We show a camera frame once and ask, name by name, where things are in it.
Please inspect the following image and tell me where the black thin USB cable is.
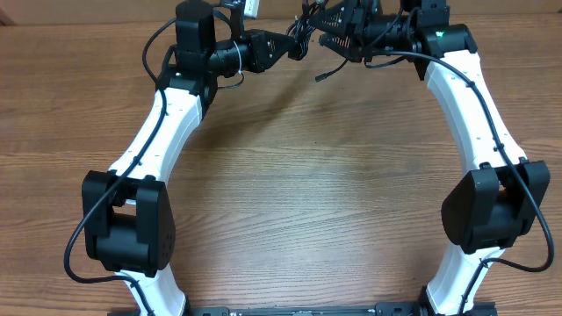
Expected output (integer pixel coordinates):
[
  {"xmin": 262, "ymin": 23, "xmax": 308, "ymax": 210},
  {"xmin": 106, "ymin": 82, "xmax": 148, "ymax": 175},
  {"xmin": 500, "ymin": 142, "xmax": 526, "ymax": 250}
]
[{"xmin": 314, "ymin": 59, "xmax": 350, "ymax": 83}]

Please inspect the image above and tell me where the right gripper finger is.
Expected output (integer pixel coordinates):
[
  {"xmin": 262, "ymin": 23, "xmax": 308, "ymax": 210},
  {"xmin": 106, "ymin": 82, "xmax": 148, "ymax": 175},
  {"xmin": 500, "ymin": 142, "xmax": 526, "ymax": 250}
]
[
  {"xmin": 309, "ymin": 0, "xmax": 358, "ymax": 35},
  {"xmin": 319, "ymin": 33, "xmax": 363, "ymax": 61}
]

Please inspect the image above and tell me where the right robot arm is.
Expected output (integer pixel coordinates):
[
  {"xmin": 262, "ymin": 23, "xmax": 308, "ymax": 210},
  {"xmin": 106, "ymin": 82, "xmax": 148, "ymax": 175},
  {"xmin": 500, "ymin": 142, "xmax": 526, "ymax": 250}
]
[{"xmin": 300, "ymin": 0, "xmax": 550, "ymax": 315}]

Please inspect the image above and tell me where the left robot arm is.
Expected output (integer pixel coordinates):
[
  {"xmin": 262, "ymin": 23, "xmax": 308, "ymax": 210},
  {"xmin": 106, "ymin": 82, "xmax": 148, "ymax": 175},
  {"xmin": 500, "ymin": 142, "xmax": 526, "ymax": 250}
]
[{"xmin": 76, "ymin": 1, "xmax": 293, "ymax": 315}]

